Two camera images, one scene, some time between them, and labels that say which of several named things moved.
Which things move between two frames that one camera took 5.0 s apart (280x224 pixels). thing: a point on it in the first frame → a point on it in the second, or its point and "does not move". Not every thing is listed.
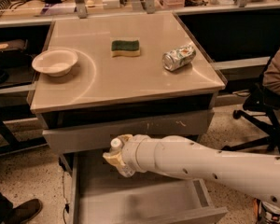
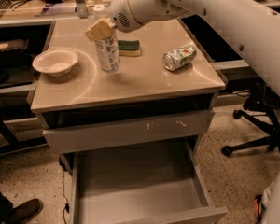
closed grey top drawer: x=96 y=139 does not move
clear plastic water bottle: x=122 y=169 → x=108 y=54
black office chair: x=263 y=105 does not move
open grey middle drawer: x=102 y=193 does not move
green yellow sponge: x=125 y=48 does not move
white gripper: x=131 y=154 → x=120 y=13
